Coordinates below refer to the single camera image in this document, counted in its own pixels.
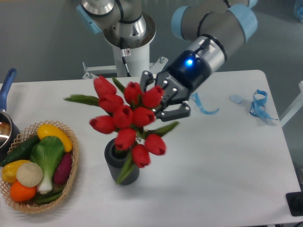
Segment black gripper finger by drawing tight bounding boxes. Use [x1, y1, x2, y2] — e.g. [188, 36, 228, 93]
[140, 70, 157, 91]
[155, 102, 191, 122]

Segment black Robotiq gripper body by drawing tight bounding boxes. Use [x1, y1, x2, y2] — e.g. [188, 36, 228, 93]
[155, 51, 210, 110]

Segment red tulip bouquet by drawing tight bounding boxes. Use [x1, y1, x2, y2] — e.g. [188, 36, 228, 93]
[65, 76, 178, 169]

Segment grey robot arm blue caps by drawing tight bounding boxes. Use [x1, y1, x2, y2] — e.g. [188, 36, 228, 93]
[77, 0, 258, 122]

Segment dark grey ribbed vase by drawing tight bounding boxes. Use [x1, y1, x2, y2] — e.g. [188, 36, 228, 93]
[104, 139, 140, 185]

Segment blue ribbon strip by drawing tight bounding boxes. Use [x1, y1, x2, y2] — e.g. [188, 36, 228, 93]
[190, 93, 220, 115]

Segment small pale blue cap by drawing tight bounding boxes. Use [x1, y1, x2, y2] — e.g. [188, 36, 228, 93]
[230, 95, 242, 104]

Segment crumpled blue ribbon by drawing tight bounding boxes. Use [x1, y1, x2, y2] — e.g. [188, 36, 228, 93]
[249, 89, 278, 120]

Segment yellow squash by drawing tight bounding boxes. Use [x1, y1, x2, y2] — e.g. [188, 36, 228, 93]
[37, 123, 73, 152]

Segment green bok choy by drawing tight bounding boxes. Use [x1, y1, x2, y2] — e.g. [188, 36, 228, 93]
[30, 136, 64, 194]

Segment purple sweet potato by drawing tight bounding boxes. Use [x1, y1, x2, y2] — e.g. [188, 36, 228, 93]
[53, 153, 72, 184]

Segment woven wicker basket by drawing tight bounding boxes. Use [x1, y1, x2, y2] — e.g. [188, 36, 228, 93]
[0, 121, 79, 213]

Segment black device at edge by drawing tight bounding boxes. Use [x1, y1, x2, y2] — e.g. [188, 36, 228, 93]
[285, 192, 303, 217]

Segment green cucumber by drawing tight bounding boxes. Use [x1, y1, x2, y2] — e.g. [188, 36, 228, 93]
[0, 135, 40, 167]

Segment cream white garlic bun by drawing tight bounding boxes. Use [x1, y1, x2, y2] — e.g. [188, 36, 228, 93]
[16, 162, 43, 187]

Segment green bean pods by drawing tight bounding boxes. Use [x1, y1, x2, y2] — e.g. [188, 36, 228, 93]
[33, 187, 63, 205]

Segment yellow bell pepper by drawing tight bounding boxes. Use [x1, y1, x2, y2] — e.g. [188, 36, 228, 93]
[1, 160, 30, 183]

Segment orange fruit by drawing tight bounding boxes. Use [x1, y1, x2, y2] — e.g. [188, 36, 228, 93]
[10, 181, 36, 202]

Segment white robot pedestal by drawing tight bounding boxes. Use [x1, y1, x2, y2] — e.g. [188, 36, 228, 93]
[112, 44, 150, 77]

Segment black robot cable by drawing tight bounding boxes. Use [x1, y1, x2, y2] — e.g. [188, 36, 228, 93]
[119, 37, 132, 78]

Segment white metal frame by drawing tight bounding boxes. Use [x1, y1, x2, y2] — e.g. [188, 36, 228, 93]
[280, 81, 303, 127]

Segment blue handled saucepan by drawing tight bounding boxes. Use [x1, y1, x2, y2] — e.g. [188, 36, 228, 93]
[0, 68, 20, 161]

